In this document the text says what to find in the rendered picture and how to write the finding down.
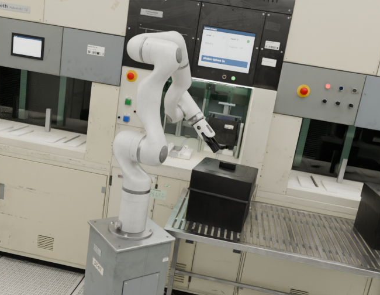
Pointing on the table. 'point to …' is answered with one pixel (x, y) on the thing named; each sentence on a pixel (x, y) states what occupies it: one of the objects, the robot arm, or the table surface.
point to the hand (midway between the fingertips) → (215, 147)
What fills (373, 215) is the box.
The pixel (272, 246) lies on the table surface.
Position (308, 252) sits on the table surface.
